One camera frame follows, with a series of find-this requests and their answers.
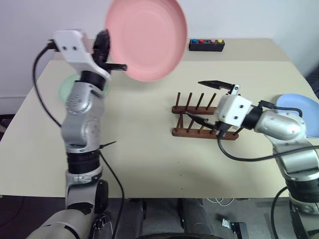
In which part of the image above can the black metal bracket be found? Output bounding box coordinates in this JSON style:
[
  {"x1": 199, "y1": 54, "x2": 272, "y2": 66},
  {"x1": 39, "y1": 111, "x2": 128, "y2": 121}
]
[{"x1": 215, "y1": 213, "x2": 247, "y2": 236}]

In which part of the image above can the pink plate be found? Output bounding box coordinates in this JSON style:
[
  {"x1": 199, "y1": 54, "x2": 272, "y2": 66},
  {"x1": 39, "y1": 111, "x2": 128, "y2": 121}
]
[{"x1": 104, "y1": 0, "x2": 188, "y2": 82}]

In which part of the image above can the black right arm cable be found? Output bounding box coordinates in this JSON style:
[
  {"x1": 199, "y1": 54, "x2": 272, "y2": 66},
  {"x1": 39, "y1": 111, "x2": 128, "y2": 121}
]
[
  {"x1": 271, "y1": 186, "x2": 291, "y2": 239},
  {"x1": 217, "y1": 130, "x2": 319, "y2": 162}
]

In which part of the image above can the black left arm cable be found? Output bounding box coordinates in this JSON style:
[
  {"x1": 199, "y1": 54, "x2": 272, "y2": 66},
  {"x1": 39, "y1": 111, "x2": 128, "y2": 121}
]
[{"x1": 32, "y1": 39, "x2": 125, "y2": 239}]

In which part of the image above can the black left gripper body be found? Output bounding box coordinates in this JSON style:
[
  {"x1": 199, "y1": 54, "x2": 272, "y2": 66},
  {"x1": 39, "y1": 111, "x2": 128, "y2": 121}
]
[{"x1": 92, "y1": 37, "x2": 111, "y2": 74}]

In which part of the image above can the left gripper ribbed black finger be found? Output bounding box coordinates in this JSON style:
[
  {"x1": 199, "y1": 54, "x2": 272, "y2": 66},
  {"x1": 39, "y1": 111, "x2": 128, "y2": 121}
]
[{"x1": 97, "y1": 29, "x2": 112, "y2": 62}]

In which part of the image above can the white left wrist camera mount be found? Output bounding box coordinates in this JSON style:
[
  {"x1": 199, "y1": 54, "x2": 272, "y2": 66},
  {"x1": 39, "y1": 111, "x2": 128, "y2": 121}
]
[{"x1": 53, "y1": 29, "x2": 112, "y2": 81}]

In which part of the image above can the blue plate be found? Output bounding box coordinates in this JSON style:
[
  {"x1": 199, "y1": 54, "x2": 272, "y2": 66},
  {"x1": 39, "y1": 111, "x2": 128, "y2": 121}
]
[{"x1": 275, "y1": 93, "x2": 319, "y2": 139}]

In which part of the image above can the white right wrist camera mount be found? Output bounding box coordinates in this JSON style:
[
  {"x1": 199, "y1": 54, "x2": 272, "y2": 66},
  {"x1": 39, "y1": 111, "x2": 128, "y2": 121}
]
[{"x1": 215, "y1": 95, "x2": 252, "y2": 126}]

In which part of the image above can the dark object beside table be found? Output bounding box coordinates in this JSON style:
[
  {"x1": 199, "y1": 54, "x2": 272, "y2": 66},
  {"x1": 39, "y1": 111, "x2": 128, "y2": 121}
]
[{"x1": 0, "y1": 114, "x2": 16, "y2": 137}]

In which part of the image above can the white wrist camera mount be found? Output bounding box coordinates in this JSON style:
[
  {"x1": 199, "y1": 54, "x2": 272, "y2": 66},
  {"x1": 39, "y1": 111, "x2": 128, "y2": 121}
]
[
  {"x1": 53, "y1": 29, "x2": 112, "y2": 81},
  {"x1": 215, "y1": 95, "x2": 252, "y2": 126}
]

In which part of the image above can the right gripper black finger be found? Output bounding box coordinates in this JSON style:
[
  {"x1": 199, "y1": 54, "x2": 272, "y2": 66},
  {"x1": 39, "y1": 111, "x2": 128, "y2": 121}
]
[
  {"x1": 186, "y1": 112, "x2": 218, "y2": 130},
  {"x1": 197, "y1": 80, "x2": 235, "y2": 91}
]

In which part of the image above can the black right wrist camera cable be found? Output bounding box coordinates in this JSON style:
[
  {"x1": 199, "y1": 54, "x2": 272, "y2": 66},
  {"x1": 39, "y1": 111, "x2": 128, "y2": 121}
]
[{"x1": 259, "y1": 100, "x2": 304, "y2": 117}]

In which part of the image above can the green plate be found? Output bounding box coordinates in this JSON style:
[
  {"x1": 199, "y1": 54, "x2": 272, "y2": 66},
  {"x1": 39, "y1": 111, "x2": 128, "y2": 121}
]
[{"x1": 57, "y1": 73, "x2": 111, "y2": 103}]

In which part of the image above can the wooden dish rack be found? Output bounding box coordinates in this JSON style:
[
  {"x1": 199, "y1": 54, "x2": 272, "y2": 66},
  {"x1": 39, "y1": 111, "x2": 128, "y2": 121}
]
[{"x1": 171, "y1": 91, "x2": 239, "y2": 141}]

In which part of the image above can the black cable tie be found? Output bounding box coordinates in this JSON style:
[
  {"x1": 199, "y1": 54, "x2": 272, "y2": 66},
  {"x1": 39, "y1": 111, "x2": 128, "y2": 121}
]
[{"x1": 98, "y1": 140, "x2": 117, "y2": 151}]

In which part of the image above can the left gripper slim black finger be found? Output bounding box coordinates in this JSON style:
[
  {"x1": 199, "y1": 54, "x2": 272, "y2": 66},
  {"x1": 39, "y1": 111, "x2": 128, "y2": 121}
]
[{"x1": 105, "y1": 63, "x2": 128, "y2": 72}]

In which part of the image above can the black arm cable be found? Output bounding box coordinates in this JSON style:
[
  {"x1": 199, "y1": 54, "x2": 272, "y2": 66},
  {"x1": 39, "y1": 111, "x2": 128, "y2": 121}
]
[
  {"x1": 217, "y1": 130, "x2": 319, "y2": 162},
  {"x1": 271, "y1": 186, "x2": 291, "y2": 239},
  {"x1": 32, "y1": 39, "x2": 125, "y2": 239}
]

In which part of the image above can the white floor cable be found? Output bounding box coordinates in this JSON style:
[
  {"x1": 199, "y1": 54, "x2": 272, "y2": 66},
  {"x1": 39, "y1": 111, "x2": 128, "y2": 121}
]
[{"x1": 206, "y1": 198, "x2": 235, "y2": 208}]

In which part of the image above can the dark grey rounded shape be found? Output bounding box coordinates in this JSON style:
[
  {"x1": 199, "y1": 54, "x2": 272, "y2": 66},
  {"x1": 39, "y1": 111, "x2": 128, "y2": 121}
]
[
  {"x1": 119, "y1": 198, "x2": 148, "y2": 239},
  {"x1": 178, "y1": 198, "x2": 213, "y2": 239}
]

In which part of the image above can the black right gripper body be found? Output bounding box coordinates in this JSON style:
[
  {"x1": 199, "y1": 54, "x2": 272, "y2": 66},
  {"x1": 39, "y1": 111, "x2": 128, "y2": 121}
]
[{"x1": 213, "y1": 84, "x2": 241, "y2": 136}]

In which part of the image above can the black chair part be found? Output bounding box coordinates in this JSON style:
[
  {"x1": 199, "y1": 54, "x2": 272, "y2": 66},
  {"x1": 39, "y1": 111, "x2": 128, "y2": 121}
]
[{"x1": 305, "y1": 66, "x2": 319, "y2": 95}]

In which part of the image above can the black box with coloured buttons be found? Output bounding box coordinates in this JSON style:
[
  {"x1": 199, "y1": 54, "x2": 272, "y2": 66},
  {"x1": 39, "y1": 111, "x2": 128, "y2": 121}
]
[{"x1": 188, "y1": 38, "x2": 226, "y2": 53}]

